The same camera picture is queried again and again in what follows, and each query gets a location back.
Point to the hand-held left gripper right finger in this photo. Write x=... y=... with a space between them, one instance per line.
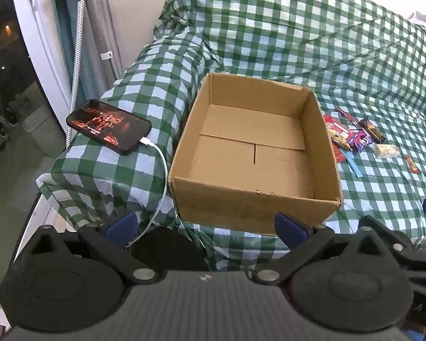
x=289 y=229

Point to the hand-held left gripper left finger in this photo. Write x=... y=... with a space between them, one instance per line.
x=122 y=227

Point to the red-gold pastry snack packet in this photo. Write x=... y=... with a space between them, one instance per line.
x=411 y=164

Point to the clear nougat snack packet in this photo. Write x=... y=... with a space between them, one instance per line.
x=386 y=151

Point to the long red snack packet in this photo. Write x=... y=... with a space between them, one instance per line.
x=338 y=154

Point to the light blue stick packet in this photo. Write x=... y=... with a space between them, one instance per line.
x=353 y=165

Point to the brown cardboard box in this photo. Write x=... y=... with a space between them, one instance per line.
x=248 y=142

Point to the dark brown snack packet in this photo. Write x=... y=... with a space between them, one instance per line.
x=372 y=130

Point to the purple cartoon cow snack packet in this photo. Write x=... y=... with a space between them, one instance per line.
x=360 y=141

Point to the yellow snack packet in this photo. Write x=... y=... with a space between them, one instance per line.
x=342 y=141

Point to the small red snack packet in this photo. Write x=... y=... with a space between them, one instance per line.
x=331 y=125

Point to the black smartphone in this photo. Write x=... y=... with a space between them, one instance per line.
x=108 y=124

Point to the white curtain clip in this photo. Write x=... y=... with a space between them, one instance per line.
x=106 y=56

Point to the green checked blanket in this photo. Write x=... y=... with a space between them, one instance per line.
x=287 y=35

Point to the grey curtain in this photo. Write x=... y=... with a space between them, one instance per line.
x=96 y=25

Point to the white window frame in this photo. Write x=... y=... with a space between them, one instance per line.
x=39 y=25

